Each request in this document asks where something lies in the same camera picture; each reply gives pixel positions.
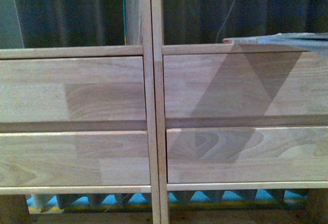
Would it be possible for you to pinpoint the white book with blue-red spine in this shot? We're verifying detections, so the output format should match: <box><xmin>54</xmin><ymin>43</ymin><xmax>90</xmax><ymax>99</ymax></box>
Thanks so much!
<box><xmin>222</xmin><ymin>32</ymin><xmax>327</xmax><ymax>56</ymax></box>

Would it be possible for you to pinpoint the right wooden shelf unit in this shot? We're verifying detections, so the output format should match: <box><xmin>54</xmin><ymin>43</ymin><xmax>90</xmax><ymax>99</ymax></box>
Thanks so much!
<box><xmin>151</xmin><ymin>0</ymin><xmax>327</xmax><ymax>223</ymax></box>

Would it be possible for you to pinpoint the wooden shelf unit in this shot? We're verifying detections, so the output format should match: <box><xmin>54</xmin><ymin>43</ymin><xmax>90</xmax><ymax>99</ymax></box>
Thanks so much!
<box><xmin>151</xmin><ymin>0</ymin><xmax>327</xmax><ymax>223</ymax></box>
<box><xmin>1</xmin><ymin>0</ymin><xmax>161</xmax><ymax>223</ymax></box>

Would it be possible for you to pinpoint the left wooden shelf unit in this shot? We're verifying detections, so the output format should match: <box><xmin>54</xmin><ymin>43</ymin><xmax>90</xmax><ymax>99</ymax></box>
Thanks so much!
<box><xmin>1</xmin><ymin>0</ymin><xmax>161</xmax><ymax>223</ymax></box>

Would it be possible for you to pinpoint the blue yellow floor mat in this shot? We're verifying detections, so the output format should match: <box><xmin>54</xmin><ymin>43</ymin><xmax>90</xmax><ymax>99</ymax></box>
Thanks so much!
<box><xmin>26</xmin><ymin>189</ymin><xmax>309</xmax><ymax>214</ymax></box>

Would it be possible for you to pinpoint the dark corrugated back curtain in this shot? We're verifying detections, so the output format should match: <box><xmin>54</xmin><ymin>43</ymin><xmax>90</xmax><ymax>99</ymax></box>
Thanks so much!
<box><xmin>1</xmin><ymin>0</ymin><xmax>327</xmax><ymax>49</ymax></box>

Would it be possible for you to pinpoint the grey hanging cable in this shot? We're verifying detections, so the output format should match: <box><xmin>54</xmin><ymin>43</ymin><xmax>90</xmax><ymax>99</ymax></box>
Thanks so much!
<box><xmin>215</xmin><ymin>0</ymin><xmax>244</xmax><ymax>43</ymax></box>

